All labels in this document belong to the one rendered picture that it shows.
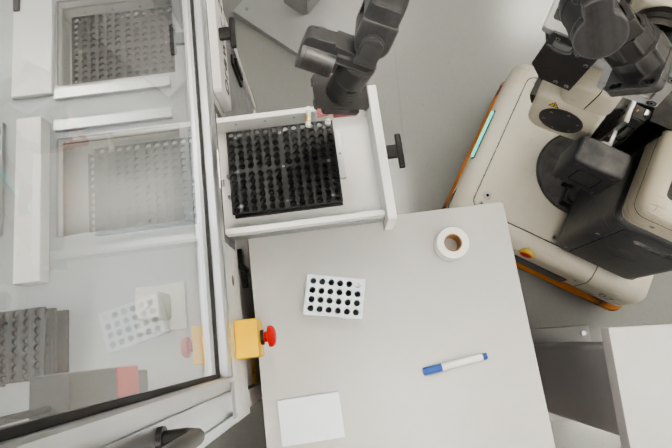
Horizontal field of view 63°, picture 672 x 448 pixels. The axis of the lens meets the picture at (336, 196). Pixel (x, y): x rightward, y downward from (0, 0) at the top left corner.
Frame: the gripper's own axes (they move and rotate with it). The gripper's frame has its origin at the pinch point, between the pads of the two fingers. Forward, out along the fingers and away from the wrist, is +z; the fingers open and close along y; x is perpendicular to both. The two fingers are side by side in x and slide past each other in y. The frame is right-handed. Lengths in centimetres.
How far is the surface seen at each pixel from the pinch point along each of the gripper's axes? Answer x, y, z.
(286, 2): 89, 19, 89
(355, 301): -35.1, 8.2, 19.3
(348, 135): 0.0, 8.3, 11.4
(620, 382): -58, 59, 4
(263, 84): 58, 9, 99
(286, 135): 0.3, -5.3, 12.6
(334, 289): -32.4, 3.2, 17.3
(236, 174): -8.3, -16.4, 12.6
